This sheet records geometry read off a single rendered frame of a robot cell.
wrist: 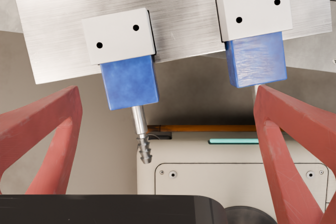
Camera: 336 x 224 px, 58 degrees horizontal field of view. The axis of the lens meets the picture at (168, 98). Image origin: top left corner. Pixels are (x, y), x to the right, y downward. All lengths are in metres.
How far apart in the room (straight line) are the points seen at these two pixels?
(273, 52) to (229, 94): 0.90
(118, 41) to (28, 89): 1.01
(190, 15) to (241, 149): 0.69
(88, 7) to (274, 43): 0.16
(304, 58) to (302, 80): 0.88
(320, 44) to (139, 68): 0.19
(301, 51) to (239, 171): 0.63
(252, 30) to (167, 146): 0.69
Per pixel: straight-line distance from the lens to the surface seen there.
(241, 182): 0.95
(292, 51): 0.34
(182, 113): 1.14
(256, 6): 0.25
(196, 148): 0.90
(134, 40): 0.24
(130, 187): 1.24
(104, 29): 0.24
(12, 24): 0.36
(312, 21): 0.29
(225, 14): 0.24
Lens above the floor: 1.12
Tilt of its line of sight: 81 degrees down
